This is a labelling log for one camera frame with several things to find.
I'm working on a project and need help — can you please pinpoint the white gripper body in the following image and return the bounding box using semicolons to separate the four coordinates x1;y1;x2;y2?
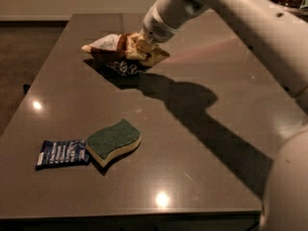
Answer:
142;4;180;43

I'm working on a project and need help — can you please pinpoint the small black object on floor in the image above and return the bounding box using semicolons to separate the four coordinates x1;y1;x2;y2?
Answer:
23;84;31;94

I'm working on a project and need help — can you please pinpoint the dark blue snack packet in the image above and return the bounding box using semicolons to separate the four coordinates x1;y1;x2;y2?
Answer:
36;140;90;170

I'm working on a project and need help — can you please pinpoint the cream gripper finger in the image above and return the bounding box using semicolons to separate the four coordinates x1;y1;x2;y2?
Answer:
136;38;155;54
154;46;170;58

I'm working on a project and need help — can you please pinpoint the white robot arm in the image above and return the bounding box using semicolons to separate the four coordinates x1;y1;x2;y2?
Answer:
141;0;308;231

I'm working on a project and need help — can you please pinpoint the brown and white chip bag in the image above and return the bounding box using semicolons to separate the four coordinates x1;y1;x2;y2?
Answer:
82;32;167;77

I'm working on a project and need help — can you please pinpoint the green and yellow sponge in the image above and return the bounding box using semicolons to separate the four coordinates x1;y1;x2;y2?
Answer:
87;119;141;167

